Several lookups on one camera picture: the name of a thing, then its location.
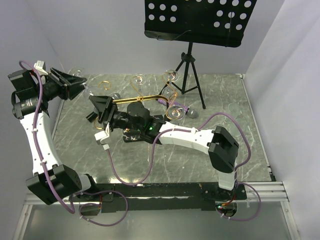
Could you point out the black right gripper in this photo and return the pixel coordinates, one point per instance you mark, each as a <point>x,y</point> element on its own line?
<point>101,103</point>

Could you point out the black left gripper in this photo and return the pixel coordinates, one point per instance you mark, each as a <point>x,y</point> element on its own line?
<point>72,81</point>

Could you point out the gold wine glass rack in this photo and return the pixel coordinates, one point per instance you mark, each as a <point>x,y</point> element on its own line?
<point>141,97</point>

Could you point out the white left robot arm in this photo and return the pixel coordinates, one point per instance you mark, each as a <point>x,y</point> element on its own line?
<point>49,173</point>

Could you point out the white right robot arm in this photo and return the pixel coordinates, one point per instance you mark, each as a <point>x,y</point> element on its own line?
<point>218,143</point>

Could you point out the black marble rack base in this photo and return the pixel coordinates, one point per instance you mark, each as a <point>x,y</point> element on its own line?
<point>132,136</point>

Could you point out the black microphone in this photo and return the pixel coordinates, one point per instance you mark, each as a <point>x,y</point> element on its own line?
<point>115,96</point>

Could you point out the purple glitter microphone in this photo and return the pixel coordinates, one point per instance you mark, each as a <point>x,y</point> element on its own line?
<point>190,112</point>

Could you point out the black music stand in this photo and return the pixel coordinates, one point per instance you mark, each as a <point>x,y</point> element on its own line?
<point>210,22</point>

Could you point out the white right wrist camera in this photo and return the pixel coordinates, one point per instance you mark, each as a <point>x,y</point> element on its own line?
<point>103,138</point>

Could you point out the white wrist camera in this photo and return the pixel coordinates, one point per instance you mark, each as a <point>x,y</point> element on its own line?
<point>40,66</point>
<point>103,138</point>

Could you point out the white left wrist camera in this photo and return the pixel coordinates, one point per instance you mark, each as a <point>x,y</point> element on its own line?
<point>40,66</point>

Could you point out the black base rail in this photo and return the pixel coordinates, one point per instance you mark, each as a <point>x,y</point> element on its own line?
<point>159,196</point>

